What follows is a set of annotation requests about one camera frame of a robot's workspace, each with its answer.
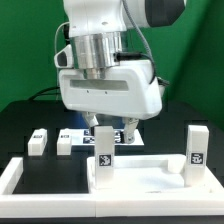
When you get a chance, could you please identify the white desk tabletop tray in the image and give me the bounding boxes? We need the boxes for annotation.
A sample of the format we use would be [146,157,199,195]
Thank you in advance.
[87,154,224,203]

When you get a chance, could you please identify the black cables on table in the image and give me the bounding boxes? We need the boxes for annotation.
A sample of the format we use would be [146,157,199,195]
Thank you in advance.
[27,85,62,102]

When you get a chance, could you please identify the white U-shaped fence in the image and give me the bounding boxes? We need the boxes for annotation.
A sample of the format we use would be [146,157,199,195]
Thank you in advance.
[0,157,224,218]

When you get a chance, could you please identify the grey camera cable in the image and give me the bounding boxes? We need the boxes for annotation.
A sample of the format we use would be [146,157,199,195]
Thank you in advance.
[53,21,71,88]

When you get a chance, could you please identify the white marker base plate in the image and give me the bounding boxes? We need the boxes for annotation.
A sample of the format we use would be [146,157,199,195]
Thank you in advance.
[71,129,144,146]

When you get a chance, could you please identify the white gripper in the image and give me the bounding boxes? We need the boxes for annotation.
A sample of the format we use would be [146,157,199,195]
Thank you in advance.
[59,60,162,144]

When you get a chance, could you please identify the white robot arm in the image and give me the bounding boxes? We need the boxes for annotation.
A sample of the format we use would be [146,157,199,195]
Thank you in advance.
[55,0,187,144]

